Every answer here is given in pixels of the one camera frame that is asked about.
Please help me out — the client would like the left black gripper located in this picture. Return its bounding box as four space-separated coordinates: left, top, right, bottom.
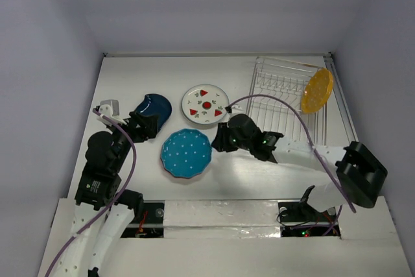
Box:
106 110 158 170

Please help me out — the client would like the dark blue plate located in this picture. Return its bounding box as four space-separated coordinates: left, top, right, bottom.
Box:
134 93 172 133

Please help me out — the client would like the teal blue plate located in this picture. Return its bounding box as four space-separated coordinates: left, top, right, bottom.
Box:
160 128 212 159

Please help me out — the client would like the white patterned plate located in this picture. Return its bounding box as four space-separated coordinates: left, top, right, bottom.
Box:
181 84 230 125

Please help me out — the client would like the yellow plate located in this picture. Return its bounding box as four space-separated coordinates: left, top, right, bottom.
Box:
301 68 334 114

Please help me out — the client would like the pink and cream plate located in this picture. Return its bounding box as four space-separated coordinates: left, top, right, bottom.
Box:
181 92 230 125

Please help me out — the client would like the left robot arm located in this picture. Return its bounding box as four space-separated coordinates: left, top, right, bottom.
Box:
45 107 161 276

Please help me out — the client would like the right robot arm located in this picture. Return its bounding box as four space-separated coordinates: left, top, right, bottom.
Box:
211 114 388 220

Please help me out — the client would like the silver foil strip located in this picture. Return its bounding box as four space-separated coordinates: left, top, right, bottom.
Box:
163 200 281 239

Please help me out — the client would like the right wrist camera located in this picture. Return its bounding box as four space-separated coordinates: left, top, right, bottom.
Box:
225 104 244 116

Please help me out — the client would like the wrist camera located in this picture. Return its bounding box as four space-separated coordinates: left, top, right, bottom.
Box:
225 104 244 116
95 99 122 125

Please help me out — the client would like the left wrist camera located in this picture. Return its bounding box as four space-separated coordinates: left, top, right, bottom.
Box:
95 99 122 125

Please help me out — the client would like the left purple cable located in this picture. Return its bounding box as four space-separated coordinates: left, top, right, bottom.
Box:
43 108 137 277

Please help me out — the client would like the wire dish rack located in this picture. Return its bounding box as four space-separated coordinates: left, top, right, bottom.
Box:
246 56 327 145

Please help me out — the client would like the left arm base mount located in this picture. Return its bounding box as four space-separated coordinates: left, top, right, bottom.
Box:
121 201 165 238

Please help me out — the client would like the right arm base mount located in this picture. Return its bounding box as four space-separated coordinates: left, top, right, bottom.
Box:
276 201 341 238

